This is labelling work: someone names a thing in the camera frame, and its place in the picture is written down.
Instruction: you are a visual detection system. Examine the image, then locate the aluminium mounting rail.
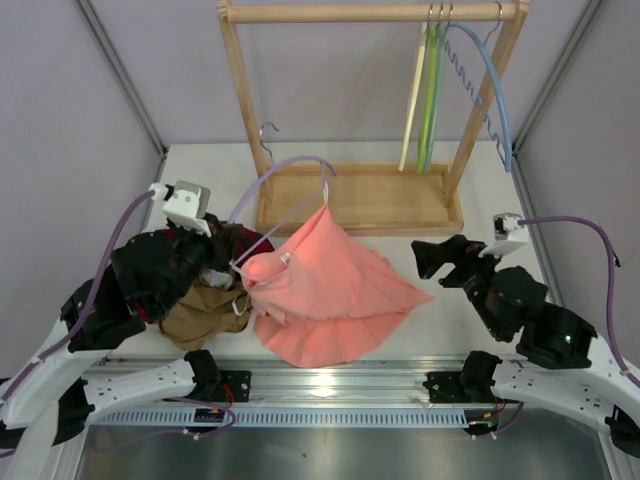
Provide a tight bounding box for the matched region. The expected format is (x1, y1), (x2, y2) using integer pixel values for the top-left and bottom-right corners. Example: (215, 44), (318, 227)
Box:
(84, 353), (616, 414)

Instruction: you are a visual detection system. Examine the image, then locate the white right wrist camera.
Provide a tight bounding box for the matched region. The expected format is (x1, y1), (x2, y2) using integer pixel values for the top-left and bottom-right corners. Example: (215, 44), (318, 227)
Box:
(479, 213), (530, 258)

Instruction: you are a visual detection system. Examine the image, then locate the aluminium frame post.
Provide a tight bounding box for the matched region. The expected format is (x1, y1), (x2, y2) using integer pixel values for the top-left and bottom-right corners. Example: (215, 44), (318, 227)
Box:
(514, 0), (604, 151)
(73, 0), (168, 161)

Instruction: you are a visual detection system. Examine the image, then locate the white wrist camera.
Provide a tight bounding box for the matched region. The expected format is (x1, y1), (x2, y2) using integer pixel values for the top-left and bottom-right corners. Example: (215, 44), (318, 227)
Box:
(149, 181), (212, 237)
(479, 213), (530, 258)

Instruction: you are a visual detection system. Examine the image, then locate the left aluminium frame post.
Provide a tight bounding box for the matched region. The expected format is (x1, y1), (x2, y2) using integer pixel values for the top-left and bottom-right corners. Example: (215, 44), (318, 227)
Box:
(73, 0), (168, 161)

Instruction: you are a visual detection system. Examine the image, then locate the black hanging cable tie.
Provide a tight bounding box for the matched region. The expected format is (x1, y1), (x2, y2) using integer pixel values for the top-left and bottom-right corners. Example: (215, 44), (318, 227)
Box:
(599, 223), (622, 269)

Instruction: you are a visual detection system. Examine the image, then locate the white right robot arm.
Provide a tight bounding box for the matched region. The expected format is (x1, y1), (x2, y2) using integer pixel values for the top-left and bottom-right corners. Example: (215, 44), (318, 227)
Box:
(411, 234), (639, 457)

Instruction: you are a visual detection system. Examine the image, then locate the wooden clothes rack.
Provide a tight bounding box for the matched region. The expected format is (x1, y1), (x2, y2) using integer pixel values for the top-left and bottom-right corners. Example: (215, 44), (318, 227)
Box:
(217, 1), (530, 236)

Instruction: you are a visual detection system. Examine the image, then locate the white slotted cable duct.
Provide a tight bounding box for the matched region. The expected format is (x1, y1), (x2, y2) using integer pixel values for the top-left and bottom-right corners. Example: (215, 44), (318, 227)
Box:
(96, 406), (469, 429)

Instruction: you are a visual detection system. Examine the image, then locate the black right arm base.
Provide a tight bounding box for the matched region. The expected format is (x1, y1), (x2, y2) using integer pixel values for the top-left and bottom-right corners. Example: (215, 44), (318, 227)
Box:
(422, 370), (483, 404)

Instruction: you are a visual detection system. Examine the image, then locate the grey-green clothes hanger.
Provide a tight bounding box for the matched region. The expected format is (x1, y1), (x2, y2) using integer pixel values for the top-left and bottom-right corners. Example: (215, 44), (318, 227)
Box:
(421, 22), (448, 173)

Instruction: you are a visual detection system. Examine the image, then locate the lime green clothes hanger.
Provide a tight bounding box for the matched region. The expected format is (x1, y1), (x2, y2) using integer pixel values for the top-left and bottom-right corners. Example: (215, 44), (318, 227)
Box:
(416, 23), (439, 174)

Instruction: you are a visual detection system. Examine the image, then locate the right aluminium frame post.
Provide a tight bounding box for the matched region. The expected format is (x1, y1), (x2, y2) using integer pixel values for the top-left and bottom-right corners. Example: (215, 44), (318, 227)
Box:
(514, 0), (604, 151)

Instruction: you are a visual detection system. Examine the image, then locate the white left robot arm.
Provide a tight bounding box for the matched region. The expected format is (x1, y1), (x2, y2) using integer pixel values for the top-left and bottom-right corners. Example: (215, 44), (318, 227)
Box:
(1, 221), (251, 454)

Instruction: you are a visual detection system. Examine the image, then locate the pink skirt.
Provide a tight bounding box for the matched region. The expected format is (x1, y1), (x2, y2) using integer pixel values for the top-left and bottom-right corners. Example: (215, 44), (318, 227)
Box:
(240, 207), (434, 368)

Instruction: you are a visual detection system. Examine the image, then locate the cream clothes hanger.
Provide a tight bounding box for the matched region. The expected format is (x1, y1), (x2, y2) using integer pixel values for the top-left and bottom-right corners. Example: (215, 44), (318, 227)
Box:
(398, 22), (429, 172)

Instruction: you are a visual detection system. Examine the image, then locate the purple clothes hanger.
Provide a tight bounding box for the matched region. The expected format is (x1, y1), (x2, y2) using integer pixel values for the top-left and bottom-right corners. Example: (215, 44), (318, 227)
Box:
(207, 121), (339, 286)

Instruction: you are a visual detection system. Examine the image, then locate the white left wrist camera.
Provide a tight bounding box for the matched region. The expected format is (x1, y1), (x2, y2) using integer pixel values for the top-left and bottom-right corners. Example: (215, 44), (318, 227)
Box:
(149, 181), (212, 237)

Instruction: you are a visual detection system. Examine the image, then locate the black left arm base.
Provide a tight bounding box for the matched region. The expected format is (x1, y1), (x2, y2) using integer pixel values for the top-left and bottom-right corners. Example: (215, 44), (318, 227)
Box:
(214, 369), (252, 407)

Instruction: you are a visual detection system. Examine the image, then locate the light blue clothes hanger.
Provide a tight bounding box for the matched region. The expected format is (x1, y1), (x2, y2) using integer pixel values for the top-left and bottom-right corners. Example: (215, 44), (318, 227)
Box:
(445, 3), (526, 175)

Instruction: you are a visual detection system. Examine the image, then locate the tan brown garment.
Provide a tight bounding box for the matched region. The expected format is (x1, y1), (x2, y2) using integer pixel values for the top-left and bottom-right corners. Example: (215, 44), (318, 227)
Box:
(159, 280), (252, 351)

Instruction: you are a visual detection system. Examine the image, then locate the red plaid garment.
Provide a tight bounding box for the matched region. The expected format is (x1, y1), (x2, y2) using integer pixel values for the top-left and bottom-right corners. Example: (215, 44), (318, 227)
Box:
(136, 227), (275, 325)

